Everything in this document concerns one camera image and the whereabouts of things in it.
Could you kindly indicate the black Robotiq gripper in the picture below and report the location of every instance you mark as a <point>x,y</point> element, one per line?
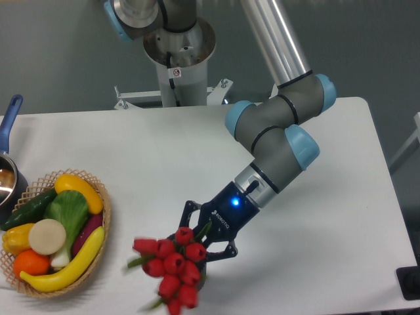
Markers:
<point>229,211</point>

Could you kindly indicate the dark grey ribbed vase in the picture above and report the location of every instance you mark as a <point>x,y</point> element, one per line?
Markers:
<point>184,255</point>

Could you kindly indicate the red tulip bouquet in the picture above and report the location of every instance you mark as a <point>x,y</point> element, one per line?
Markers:
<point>172,293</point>

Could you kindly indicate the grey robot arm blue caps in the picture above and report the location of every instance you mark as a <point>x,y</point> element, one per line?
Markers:
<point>271,132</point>

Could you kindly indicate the purple sweet potato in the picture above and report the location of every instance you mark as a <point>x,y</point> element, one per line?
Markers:
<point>92,223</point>

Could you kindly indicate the green bok choy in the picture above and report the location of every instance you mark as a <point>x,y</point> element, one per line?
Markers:
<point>70,208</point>

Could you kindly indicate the yellow banana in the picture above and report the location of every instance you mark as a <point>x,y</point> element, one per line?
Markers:
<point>73,271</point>

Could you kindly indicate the beige round disc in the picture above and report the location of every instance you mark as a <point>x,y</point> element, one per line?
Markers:
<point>47,236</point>

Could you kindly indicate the woven wicker basket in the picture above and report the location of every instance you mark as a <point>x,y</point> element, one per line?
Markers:
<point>44,184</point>

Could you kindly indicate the green cucumber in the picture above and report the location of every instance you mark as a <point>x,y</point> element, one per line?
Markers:
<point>30,212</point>

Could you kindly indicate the orange fruit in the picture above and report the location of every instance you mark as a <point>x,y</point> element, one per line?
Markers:
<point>32,263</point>

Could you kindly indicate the yellow bell pepper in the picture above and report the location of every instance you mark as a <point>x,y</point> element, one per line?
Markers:
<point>16,240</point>

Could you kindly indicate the black device at edge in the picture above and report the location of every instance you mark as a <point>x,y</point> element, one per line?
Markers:
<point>408,279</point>

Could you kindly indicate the white metal base frame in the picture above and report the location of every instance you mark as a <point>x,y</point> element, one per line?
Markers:
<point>218,95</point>

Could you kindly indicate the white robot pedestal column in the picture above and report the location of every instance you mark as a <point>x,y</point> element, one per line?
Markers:
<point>181,63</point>

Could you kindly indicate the blue handled saucepan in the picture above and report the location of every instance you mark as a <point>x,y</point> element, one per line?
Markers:
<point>13,183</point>

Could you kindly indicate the white frame at right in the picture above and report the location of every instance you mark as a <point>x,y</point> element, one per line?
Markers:
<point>409,147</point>

